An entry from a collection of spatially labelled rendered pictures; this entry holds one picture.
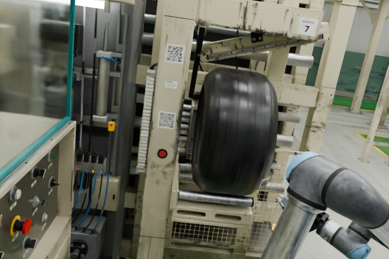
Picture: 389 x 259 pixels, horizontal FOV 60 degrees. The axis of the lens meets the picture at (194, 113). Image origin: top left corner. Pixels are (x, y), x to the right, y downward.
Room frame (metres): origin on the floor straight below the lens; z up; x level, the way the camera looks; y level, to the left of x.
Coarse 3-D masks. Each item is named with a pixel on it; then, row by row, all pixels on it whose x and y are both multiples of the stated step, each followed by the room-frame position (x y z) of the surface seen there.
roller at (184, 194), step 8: (184, 192) 1.33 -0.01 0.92; (192, 192) 1.34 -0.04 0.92; (200, 192) 1.35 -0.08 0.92; (192, 200) 1.33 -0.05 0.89; (200, 200) 1.33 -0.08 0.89; (208, 200) 1.33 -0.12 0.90; (216, 200) 1.33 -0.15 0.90; (224, 200) 1.34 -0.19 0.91; (232, 200) 1.34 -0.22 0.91; (240, 200) 1.34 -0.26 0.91; (248, 200) 1.35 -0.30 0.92
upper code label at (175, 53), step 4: (168, 44) 1.39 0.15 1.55; (172, 44) 1.39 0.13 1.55; (168, 48) 1.39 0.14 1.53; (172, 48) 1.39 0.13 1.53; (176, 48) 1.39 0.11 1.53; (180, 48) 1.39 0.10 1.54; (184, 48) 1.39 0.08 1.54; (168, 52) 1.39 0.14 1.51; (172, 52) 1.39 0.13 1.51; (176, 52) 1.39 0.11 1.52; (180, 52) 1.39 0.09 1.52; (168, 56) 1.39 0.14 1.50; (172, 56) 1.39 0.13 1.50; (176, 56) 1.39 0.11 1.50; (180, 56) 1.39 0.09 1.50; (168, 60) 1.39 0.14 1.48; (172, 60) 1.39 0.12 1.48; (176, 60) 1.39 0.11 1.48; (180, 60) 1.39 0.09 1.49
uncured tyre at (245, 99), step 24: (216, 72) 1.43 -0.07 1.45; (240, 72) 1.45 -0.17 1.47; (216, 96) 1.30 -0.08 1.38; (240, 96) 1.30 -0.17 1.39; (264, 96) 1.32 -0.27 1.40; (216, 120) 1.23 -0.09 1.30; (240, 120) 1.24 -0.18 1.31; (264, 120) 1.25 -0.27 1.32; (216, 144) 1.21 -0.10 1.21; (240, 144) 1.21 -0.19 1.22; (264, 144) 1.22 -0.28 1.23; (192, 168) 1.45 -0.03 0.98; (216, 168) 1.21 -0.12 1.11; (240, 168) 1.21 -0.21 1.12; (264, 168) 1.23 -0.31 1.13; (216, 192) 1.32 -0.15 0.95; (240, 192) 1.29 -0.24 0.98
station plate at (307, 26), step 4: (300, 20) 1.69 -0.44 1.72; (304, 20) 1.69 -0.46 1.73; (308, 20) 1.69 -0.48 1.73; (312, 20) 1.69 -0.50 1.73; (316, 20) 1.69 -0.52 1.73; (300, 24) 1.69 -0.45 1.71; (304, 24) 1.69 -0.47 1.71; (308, 24) 1.69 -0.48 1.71; (312, 24) 1.69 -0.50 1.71; (316, 24) 1.69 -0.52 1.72; (300, 28) 1.69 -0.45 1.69; (304, 28) 1.69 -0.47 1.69; (308, 28) 1.69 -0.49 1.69; (312, 28) 1.69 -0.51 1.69; (300, 32) 1.69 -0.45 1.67; (304, 32) 1.69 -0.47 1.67; (308, 32) 1.69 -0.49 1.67; (312, 32) 1.69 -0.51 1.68
